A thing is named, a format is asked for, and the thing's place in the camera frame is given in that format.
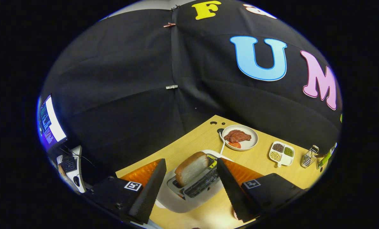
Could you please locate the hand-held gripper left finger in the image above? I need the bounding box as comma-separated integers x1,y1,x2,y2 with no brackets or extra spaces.
84,158,167,224

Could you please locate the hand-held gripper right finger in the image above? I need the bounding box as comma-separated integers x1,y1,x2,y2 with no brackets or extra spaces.
216,158,305,223

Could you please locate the plain bread slice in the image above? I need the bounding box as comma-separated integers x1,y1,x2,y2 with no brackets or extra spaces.
175,151,209,187

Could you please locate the cream toaster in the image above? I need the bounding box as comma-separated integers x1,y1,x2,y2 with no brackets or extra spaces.
156,149,234,213

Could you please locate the round white plate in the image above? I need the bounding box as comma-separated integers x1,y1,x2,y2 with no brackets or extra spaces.
221,124,259,151

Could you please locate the red-brown meat piece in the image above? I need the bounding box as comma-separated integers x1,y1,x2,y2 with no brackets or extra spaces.
224,129,252,143

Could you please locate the white divided dish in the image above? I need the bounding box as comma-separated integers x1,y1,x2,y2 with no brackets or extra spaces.
269,141,295,168

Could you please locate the white side desk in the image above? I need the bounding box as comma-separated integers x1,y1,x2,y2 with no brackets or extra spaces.
56,145,86,193

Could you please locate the black keyboard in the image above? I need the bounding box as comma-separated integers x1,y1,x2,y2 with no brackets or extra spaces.
60,156,78,173

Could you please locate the green label drink bottle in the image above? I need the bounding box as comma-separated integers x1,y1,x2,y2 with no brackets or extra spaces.
317,142,338,169

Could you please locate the black backdrop cloth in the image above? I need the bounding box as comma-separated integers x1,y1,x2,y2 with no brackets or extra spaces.
40,0,343,185

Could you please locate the computer monitor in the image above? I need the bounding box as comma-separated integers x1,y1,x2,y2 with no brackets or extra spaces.
38,94,68,152

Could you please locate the white toaster cable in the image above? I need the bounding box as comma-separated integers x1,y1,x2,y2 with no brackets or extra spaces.
219,130,226,156

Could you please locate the metal wire utensil holder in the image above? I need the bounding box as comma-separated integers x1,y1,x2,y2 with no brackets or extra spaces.
301,145,319,168

